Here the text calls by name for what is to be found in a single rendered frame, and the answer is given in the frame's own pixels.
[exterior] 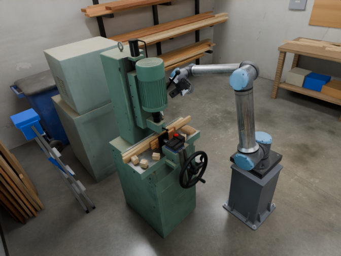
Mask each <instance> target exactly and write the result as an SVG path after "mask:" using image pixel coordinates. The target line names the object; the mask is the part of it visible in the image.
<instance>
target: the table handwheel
mask: <svg viewBox="0 0 341 256"><path fill-rule="evenodd" d="M198 155H203V158H204V162H203V163H202V164H200V165H199V166H195V165H193V164H192V162H191V161H192V160H193V159H194V158H195V157H196V156H198ZM207 164H208V156H207V154H206V153H205V152H204V151H197V152H195V153H193V154H192V155H191V156H190V157H189V158H188V159H187V160H186V161H185V162H184V165H183V166H182V169H181V171H180V175H179V184H180V186H181V187H182V188H185V189H188V188H191V187H193V186H194V185H195V184H197V183H198V181H199V179H198V178H199V177H200V178H201V177H202V176H203V174H204V172H205V170H206V167H207ZM201 166H202V169H201V171H200V173H199V175H198V176H197V177H196V179H195V180H194V181H192V182H191V183H190V184H189V182H190V180H191V178H192V176H193V175H196V174H197V173H198V171H199V168H200V167H201ZM186 169H188V170H189V172H190V173H191V174H190V177H189V179H188V181H187V183H186V184H184V182H183V177H184V173H185V171H186Z"/></svg>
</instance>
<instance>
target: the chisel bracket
mask: <svg viewBox="0 0 341 256"><path fill-rule="evenodd" d="M146 123H147V127H148V128H150V129H152V130H153V131H155V132H157V133H159V134H160V133H162V132H163V131H164V129H162V127H163V128H166V126H165V121H163V120H160V122H158V123H155V122H154V121H153V117H152V116H151V117H149V118H147V119H146Z"/></svg>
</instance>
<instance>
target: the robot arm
mask: <svg viewBox="0 0 341 256"><path fill-rule="evenodd" d="M176 70H180V71H181V73H180V74H179V75H177V76H176V78H175V79H174V81H173V82H172V83H173V84H174V85H175V87H176V88H175V89H174V90H172V91H171V92H169V95H170V97H171V98H174V97H175V96H177V95H178V94H180V95H181V96H184V94H191V93H192V92H193V91H194V86H193V84H192V83H191V82H190V81H189V80H188V79H187V78H189V77H191V76H230V78H229V83H230V86H232V88H233V89H234V94H235V104H236V114H237V125H238V136H239V142H240V143H238V145H237V154H236V155H235V156H234V162H235V163H236V165H237V166H238V167H240V168H241V169H243V170H246V171H249V170H251V169H255V170H264V169H267V168H268V167H269V165H270V158H269V152H270V147H271V143H272V137H271V136H270V135H269V134H268V133H265V132H255V120H254V102H253V81H254V80H256V79H257V77H258V76H259V67H258V65H257V64H256V63H254V62H252V61H242V62H241V63H231V64H218V65H195V64H193V63H192V64H189V65H188V66H186V67H184V68H181V69H180V68H176V69H175V70H174V71H173V72H172V73H171V77H172V78H173V77H174V75H175V74H176V73H175V71H176ZM171 77H169V81H171V80H172V78H171Z"/></svg>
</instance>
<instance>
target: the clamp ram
mask: <svg viewBox="0 0 341 256"><path fill-rule="evenodd" d="M168 140H169V138H168V132H165V133H164V134H162V135H161V136H159V137H158V143H159V147H160V148H161V147H162V146H163V145H165V142H167V141H168Z"/></svg>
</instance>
